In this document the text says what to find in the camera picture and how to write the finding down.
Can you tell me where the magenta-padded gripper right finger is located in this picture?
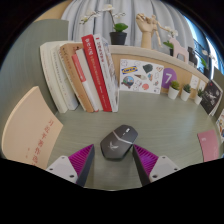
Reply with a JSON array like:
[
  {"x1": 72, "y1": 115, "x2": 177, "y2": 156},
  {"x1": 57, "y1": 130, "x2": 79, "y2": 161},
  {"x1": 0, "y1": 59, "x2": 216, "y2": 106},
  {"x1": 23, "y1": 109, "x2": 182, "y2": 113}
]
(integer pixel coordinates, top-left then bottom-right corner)
[{"x1": 132, "y1": 144, "x2": 181, "y2": 187}]

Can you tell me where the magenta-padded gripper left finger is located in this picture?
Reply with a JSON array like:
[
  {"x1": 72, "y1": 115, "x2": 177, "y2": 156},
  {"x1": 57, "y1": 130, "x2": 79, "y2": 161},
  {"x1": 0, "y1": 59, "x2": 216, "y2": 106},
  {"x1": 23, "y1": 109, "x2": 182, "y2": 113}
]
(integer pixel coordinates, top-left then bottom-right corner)
[{"x1": 45, "y1": 143, "x2": 96, "y2": 188}]

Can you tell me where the dark grey computer mouse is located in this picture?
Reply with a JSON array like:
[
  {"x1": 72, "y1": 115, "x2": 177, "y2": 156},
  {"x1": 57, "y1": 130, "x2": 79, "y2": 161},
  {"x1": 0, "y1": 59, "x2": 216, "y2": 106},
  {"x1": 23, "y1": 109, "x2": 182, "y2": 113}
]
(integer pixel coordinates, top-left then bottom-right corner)
[{"x1": 99, "y1": 124, "x2": 139, "y2": 161}]

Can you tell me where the pink mouse pad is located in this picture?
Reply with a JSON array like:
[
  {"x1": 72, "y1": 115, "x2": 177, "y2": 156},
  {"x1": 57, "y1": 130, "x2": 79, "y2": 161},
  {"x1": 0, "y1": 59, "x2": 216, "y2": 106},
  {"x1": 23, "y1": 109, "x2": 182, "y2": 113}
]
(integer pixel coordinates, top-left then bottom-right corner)
[{"x1": 197, "y1": 129, "x2": 221, "y2": 163}]

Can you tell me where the beige booklet with red text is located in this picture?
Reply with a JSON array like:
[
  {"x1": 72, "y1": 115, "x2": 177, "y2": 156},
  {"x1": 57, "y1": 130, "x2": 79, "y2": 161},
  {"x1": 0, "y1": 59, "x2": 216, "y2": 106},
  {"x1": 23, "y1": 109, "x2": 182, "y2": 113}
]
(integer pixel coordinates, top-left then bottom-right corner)
[{"x1": 1, "y1": 85, "x2": 64, "y2": 170}]

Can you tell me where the small plant in white pot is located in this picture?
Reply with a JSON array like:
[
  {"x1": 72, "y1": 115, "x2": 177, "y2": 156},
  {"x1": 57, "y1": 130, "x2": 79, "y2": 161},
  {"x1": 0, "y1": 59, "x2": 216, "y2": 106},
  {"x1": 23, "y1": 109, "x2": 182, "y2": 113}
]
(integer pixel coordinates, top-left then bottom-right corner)
[
  {"x1": 167, "y1": 80, "x2": 181, "y2": 101},
  {"x1": 180, "y1": 83, "x2": 192, "y2": 102},
  {"x1": 193, "y1": 88, "x2": 204, "y2": 106}
]

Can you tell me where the white book with red label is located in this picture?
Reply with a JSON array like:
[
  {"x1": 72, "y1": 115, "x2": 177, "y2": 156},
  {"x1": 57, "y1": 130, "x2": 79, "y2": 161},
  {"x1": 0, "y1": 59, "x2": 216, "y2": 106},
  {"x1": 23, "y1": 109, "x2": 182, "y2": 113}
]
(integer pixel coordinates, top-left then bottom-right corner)
[{"x1": 71, "y1": 48, "x2": 104, "y2": 113}]

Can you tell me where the slim white book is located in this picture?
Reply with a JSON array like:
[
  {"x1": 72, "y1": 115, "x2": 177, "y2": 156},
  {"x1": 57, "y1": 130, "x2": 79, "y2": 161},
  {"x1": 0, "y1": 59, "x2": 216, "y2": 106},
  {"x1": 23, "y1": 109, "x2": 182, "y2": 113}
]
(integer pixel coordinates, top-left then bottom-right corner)
[{"x1": 49, "y1": 44, "x2": 80, "y2": 112}]

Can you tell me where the tan book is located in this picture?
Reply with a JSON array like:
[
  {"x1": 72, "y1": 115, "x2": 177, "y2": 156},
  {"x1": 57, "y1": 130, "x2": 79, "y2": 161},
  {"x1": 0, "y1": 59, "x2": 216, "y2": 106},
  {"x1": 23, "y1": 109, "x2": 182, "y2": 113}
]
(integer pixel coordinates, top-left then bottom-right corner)
[{"x1": 59, "y1": 42, "x2": 95, "y2": 114}]

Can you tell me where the white sticker sheet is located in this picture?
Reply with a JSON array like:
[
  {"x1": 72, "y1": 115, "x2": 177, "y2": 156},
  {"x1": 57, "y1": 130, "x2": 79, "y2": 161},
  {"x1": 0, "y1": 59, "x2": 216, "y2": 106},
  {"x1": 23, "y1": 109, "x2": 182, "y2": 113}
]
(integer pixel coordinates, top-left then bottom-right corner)
[{"x1": 119, "y1": 58, "x2": 165, "y2": 95}]

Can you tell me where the purple round number sign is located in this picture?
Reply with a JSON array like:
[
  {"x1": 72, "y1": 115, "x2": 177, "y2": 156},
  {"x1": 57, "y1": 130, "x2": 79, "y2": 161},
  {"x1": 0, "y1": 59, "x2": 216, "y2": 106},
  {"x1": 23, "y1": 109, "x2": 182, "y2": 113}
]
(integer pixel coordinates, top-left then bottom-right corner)
[{"x1": 161, "y1": 67, "x2": 178, "y2": 90}]

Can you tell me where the black cover book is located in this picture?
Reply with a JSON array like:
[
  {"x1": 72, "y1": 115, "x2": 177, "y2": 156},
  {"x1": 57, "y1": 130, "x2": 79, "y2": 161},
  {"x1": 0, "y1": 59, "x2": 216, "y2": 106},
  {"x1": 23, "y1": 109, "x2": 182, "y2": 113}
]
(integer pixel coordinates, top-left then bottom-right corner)
[{"x1": 199, "y1": 79, "x2": 224, "y2": 116}]

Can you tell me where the thick white book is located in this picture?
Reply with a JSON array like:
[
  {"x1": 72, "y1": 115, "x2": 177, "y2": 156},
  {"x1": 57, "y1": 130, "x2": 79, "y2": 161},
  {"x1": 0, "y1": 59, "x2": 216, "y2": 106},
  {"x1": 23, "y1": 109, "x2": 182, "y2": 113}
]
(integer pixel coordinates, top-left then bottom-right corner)
[{"x1": 39, "y1": 41, "x2": 69, "y2": 114}]

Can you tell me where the white book with picture cover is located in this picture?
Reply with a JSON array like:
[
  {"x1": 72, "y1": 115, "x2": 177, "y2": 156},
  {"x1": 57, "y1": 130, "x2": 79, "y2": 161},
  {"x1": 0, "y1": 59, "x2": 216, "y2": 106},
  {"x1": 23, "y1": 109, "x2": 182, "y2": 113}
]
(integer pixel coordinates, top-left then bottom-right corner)
[{"x1": 93, "y1": 32, "x2": 120, "y2": 113}]

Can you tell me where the white orchid in black pot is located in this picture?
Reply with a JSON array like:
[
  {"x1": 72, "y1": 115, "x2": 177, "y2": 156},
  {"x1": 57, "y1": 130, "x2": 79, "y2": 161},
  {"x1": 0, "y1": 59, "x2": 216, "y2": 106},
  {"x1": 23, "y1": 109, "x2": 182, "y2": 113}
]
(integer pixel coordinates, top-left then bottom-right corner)
[
  {"x1": 199, "y1": 49, "x2": 213, "y2": 79},
  {"x1": 78, "y1": 3, "x2": 129, "y2": 46}
]

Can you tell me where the wooden desk ledge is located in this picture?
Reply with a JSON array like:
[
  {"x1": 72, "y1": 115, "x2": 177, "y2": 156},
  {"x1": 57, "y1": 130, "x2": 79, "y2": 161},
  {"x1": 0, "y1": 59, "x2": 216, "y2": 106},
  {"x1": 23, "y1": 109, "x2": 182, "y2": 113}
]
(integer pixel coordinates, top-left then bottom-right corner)
[{"x1": 108, "y1": 44, "x2": 214, "y2": 101}]

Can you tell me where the green desk partition panel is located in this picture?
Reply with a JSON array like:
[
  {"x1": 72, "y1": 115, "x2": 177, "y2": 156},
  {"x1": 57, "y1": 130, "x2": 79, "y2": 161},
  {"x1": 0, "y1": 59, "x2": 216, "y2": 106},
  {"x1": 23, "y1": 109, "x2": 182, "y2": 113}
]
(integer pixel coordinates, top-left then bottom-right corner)
[{"x1": 0, "y1": 18, "x2": 70, "y2": 158}]

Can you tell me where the black horse figure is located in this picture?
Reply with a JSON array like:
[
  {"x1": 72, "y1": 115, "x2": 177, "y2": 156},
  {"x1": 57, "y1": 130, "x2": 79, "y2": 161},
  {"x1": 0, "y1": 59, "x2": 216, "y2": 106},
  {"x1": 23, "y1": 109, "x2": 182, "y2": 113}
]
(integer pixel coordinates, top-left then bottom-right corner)
[{"x1": 187, "y1": 45, "x2": 198, "y2": 66}]

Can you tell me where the dark-framed window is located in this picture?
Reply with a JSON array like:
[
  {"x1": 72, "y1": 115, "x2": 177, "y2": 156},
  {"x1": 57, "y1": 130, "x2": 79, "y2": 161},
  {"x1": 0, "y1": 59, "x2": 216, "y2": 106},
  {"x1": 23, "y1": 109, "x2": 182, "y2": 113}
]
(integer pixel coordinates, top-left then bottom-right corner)
[{"x1": 186, "y1": 14, "x2": 219, "y2": 73}]

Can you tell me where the wooden hand model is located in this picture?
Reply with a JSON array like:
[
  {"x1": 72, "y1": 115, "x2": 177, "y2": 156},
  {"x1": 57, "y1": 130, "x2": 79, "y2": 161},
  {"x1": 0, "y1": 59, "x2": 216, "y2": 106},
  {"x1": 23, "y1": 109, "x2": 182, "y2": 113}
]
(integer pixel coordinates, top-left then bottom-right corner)
[{"x1": 135, "y1": 13, "x2": 158, "y2": 50}]

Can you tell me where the white orchid behind pink horse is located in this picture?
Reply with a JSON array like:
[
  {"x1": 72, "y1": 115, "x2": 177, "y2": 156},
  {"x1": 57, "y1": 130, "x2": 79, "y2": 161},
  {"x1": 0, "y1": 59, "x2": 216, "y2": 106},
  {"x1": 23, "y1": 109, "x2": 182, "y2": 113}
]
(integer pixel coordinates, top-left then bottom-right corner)
[{"x1": 163, "y1": 25, "x2": 179, "y2": 56}]

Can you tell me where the grey curtain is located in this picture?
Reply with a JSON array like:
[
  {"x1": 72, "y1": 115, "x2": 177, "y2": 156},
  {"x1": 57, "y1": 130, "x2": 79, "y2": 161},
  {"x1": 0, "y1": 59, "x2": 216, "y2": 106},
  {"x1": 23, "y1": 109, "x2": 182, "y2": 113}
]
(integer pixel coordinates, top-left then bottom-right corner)
[{"x1": 61, "y1": 0, "x2": 188, "y2": 54}]

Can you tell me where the white wall socket plate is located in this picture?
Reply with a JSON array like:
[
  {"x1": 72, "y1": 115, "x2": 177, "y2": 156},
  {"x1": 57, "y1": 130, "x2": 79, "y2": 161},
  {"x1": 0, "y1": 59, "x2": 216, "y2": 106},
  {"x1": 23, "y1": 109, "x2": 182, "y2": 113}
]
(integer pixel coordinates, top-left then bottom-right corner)
[
  {"x1": 198, "y1": 79, "x2": 208, "y2": 92},
  {"x1": 189, "y1": 73, "x2": 200, "y2": 90}
]

